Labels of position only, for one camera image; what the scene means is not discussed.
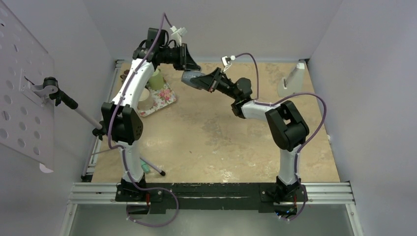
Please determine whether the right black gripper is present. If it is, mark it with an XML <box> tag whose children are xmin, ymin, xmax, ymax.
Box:
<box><xmin>190</xmin><ymin>68</ymin><xmax>239</xmax><ymax>101</ymax></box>

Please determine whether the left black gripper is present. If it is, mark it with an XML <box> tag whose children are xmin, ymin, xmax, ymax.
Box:
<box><xmin>160</xmin><ymin>43</ymin><xmax>200</xmax><ymax>71</ymax></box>

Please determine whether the grey blue mug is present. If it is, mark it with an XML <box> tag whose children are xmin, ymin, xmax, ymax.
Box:
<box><xmin>181</xmin><ymin>71</ymin><xmax>207</xmax><ymax>90</ymax></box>

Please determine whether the light green mug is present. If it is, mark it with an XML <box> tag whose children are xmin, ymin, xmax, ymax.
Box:
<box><xmin>148</xmin><ymin>68</ymin><xmax>165</xmax><ymax>90</ymax></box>

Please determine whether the beige cream mug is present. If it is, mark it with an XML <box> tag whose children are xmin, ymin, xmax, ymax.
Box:
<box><xmin>137</xmin><ymin>88</ymin><xmax>154</xmax><ymax>111</ymax></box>

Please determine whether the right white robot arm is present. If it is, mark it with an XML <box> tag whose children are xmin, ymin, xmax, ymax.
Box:
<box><xmin>181</xmin><ymin>68</ymin><xmax>309</xmax><ymax>204</ymax></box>

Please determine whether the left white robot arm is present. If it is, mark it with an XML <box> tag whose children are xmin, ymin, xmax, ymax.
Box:
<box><xmin>101</xmin><ymin>26</ymin><xmax>201</xmax><ymax>202</ymax></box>

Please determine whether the dark brown mug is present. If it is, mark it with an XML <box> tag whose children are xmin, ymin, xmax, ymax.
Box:
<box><xmin>119</xmin><ymin>69</ymin><xmax>129</xmax><ymax>82</ymax></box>

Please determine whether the floral pattern tray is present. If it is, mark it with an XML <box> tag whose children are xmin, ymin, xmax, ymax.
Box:
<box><xmin>138</xmin><ymin>82</ymin><xmax>177</xmax><ymax>117</ymax></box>

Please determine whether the white wedge stand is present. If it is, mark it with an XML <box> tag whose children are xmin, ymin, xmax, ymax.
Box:
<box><xmin>277</xmin><ymin>62</ymin><xmax>306</xmax><ymax>97</ymax></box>

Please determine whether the teal marker pen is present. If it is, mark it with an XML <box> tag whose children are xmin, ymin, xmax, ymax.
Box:
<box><xmin>140</xmin><ymin>159</ymin><xmax>150</xmax><ymax>174</ymax></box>

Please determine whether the perforated white panel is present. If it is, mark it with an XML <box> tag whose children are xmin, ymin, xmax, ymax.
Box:
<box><xmin>0</xmin><ymin>1</ymin><xmax>56</xmax><ymax>173</ymax></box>

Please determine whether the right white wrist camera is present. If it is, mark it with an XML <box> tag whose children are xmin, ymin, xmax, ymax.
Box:
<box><xmin>221</xmin><ymin>55</ymin><xmax>236</xmax><ymax>73</ymax></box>

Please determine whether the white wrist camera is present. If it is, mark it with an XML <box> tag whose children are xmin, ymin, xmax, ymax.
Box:
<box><xmin>221</xmin><ymin>55</ymin><xmax>236</xmax><ymax>73</ymax></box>
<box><xmin>170</xmin><ymin>26</ymin><xmax>187</xmax><ymax>46</ymax></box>

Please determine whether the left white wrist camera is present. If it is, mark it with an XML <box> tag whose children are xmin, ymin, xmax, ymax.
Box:
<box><xmin>170</xmin><ymin>26</ymin><xmax>187</xmax><ymax>46</ymax></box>

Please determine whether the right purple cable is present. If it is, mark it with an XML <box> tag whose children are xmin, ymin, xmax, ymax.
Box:
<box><xmin>233</xmin><ymin>53</ymin><xmax>328</xmax><ymax>222</ymax></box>

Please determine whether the purple cable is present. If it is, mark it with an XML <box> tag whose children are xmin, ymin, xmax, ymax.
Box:
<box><xmin>107</xmin><ymin>12</ymin><xmax>180</xmax><ymax>228</ymax></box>
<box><xmin>233</xmin><ymin>53</ymin><xmax>328</xmax><ymax>222</ymax></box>

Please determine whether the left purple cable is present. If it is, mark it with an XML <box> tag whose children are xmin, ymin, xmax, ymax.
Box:
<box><xmin>107</xmin><ymin>12</ymin><xmax>180</xmax><ymax>228</ymax></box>

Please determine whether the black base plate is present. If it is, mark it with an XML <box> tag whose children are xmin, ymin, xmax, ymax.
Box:
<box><xmin>115</xmin><ymin>182</ymin><xmax>305</xmax><ymax>215</ymax></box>

